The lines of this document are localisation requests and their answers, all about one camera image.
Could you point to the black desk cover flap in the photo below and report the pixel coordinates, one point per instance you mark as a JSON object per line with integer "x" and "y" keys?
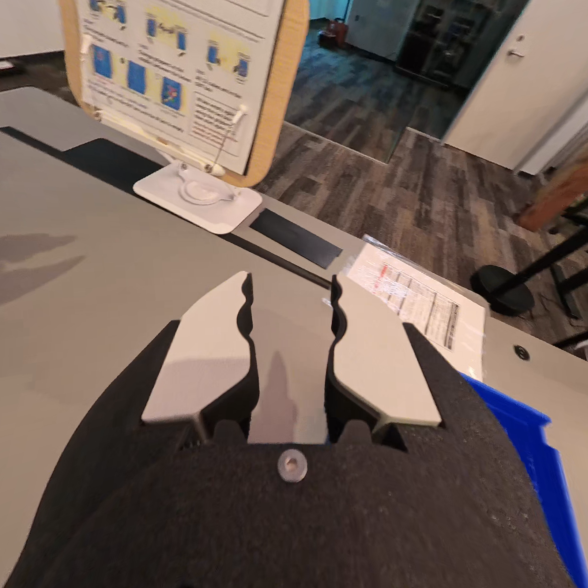
{"x": 298, "y": 239}
{"x": 105, "y": 158}

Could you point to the red container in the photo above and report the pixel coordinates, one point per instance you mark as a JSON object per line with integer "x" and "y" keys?
{"x": 337, "y": 34}

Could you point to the blue plastic bin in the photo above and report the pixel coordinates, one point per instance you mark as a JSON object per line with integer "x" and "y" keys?
{"x": 542, "y": 450}

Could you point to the black stanchion base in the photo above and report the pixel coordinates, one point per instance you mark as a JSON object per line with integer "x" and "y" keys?
{"x": 503, "y": 287}

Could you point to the white cabinet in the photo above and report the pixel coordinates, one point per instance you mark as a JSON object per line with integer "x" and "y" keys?
{"x": 381, "y": 27}

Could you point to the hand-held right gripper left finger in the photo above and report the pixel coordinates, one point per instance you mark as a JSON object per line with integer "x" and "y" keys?
{"x": 202, "y": 363}

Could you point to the clear plastic bag with papers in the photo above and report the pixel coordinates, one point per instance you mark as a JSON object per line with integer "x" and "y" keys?
{"x": 436, "y": 317}

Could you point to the black shelf unit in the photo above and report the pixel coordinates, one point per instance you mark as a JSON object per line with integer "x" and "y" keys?
{"x": 441, "y": 41}

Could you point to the black stanchion pole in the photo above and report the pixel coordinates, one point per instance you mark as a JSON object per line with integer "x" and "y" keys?
{"x": 551, "y": 259}

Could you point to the white door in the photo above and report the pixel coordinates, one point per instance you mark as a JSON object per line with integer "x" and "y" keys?
{"x": 514, "y": 101}

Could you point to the round black desk grommet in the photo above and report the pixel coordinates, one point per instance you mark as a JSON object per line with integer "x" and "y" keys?
{"x": 522, "y": 353}

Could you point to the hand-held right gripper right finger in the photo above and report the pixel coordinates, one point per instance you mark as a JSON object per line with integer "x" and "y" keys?
{"x": 381, "y": 367}

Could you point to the printed instruction sheet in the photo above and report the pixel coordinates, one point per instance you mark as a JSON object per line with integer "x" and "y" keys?
{"x": 206, "y": 46}

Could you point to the brown wooden furniture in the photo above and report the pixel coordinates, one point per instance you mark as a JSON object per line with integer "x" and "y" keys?
{"x": 560, "y": 193}

